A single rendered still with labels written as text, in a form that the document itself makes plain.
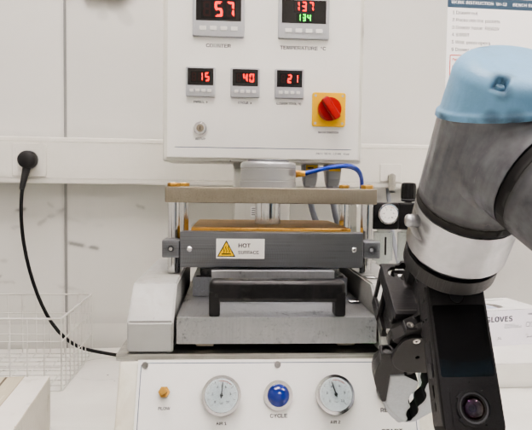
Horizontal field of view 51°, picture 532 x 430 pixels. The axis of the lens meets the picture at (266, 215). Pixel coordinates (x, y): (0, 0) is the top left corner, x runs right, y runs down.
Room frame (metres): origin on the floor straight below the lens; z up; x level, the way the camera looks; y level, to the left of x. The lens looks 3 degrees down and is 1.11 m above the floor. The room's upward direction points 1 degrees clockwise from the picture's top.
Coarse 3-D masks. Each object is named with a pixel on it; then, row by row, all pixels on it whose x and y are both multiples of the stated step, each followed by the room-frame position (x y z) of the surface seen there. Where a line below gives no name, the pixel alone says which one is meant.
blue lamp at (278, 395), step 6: (276, 384) 0.59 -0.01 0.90; (270, 390) 0.58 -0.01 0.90; (276, 390) 0.58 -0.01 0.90; (282, 390) 0.58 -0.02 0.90; (270, 396) 0.58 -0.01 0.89; (276, 396) 0.57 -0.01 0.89; (282, 396) 0.58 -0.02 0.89; (288, 396) 0.58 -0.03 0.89; (270, 402) 0.58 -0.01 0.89; (276, 402) 0.57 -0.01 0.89; (282, 402) 0.57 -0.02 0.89
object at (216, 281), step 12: (216, 288) 0.60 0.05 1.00; (228, 288) 0.60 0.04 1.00; (240, 288) 0.60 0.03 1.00; (252, 288) 0.60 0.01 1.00; (264, 288) 0.60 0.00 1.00; (276, 288) 0.61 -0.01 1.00; (288, 288) 0.61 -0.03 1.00; (300, 288) 0.61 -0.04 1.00; (312, 288) 0.61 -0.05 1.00; (324, 288) 0.61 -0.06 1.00; (336, 288) 0.61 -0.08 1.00; (216, 300) 0.60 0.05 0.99; (228, 300) 0.60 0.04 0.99; (240, 300) 0.60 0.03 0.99; (252, 300) 0.61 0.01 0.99; (264, 300) 0.61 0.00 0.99; (276, 300) 0.61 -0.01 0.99; (288, 300) 0.61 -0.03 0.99; (300, 300) 0.61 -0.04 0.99; (312, 300) 0.61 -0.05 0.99; (324, 300) 0.61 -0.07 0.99; (336, 300) 0.61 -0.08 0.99; (216, 312) 0.60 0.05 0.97; (336, 312) 0.61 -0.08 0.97
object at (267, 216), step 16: (256, 208) 0.79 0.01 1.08; (272, 208) 0.78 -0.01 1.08; (208, 224) 0.76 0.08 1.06; (224, 224) 0.76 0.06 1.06; (240, 224) 0.76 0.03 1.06; (256, 224) 0.77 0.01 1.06; (272, 224) 0.77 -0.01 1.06; (288, 224) 0.78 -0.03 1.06; (304, 224) 0.78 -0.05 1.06; (320, 224) 0.79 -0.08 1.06; (336, 224) 0.79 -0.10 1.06
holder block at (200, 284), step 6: (198, 270) 0.76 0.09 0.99; (198, 276) 0.71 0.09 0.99; (204, 276) 0.71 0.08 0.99; (210, 276) 0.71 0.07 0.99; (336, 276) 0.73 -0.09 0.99; (342, 276) 0.73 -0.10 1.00; (198, 282) 0.71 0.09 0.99; (204, 282) 0.71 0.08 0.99; (198, 288) 0.71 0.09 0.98; (204, 288) 0.71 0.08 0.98; (198, 294) 0.71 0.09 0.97; (204, 294) 0.71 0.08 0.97
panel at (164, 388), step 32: (160, 384) 0.58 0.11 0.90; (192, 384) 0.59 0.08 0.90; (256, 384) 0.59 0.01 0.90; (288, 384) 0.59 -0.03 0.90; (352, 384) 0.60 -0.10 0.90; (160, 416) 0.57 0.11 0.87; (192, 416) 0.57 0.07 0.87; (224, 416) 0.57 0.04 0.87; (256, 416) 0.58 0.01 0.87; (288, 416) 0.58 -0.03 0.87; (320, 416) 0.58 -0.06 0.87; (352, 416) 0.58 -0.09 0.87; (384, 416) 0.58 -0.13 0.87
